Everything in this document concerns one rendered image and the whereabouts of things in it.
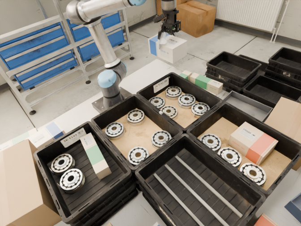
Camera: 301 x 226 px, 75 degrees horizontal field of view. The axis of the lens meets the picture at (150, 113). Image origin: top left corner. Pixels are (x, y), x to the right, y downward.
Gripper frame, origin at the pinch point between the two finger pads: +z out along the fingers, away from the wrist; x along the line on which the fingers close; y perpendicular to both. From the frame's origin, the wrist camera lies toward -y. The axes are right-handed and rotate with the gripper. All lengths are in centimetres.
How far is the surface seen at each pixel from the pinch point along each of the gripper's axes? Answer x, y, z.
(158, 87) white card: -13.2, 4.0, 22.0
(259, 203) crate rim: -38, 80, 17
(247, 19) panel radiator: 254, -68, 84
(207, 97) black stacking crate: -2.7, 33.2, 20.7
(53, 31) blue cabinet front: -14, -167, 31
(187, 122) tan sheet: -19.2, 33.2, 27.5
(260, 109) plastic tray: 29, 54, 40
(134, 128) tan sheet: -43, 15, 28
